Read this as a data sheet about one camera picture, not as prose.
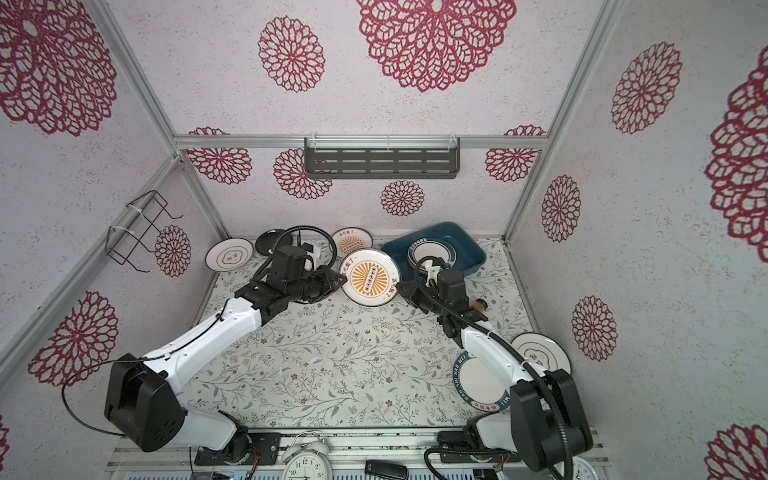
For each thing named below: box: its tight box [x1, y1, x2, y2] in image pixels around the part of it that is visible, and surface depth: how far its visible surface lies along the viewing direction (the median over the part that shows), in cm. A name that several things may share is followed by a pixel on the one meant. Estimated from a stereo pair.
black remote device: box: [364, 459, 409, 480], surface depth 70 cm
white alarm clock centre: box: [282, 439, 334, 480], surface depth 70 cm
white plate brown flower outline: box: [205, 238, 254, 272], surface depth 118 cm
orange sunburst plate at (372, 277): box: [340, 248, 402, 307], surface depth 84 cm
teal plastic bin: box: [381, 222, 487, 282], surface depth 118 cm
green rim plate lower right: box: [452, 350, 511, 413], surface depth 83 cm
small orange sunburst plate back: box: [332, 226, 374, 259], surface depth 123 cm
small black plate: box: [255, 229, 293, 256], surface depth 122 cm
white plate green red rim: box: [407, 237, 457, 273], surface depth 117 cm
